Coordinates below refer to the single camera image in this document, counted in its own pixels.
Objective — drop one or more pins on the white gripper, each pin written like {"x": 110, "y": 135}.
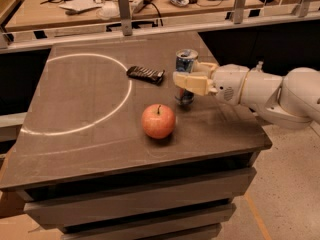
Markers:
{"x": 229, "y": 82}

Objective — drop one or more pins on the blue silver redbull can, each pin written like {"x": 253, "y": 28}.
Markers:
{"x": 185, "y": 59}

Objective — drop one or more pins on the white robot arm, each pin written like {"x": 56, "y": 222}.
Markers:
{"x": 291, "y": 101}

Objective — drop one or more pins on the black snack bar wrapper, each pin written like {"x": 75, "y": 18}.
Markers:
{"x": 145, "y": 74}

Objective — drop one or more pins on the clear sanitizer bottle right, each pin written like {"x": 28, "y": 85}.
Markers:
{"x": 259, "y": 66}

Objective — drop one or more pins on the red apple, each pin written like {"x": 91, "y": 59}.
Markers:
{"x": 158, "y": 121}

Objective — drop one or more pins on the grey power strip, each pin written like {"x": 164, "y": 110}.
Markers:
{"x": 138, "y": 5}

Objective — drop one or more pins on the wooden drawer cabinet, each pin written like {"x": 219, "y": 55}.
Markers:
{"x": 179, "y": 201}

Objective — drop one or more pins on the white papers on desk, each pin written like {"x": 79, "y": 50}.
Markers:
{"x": 80, "y": 5}

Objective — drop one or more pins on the metal rail frame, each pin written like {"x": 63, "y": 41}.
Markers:
{"x": 30, "y": 25}

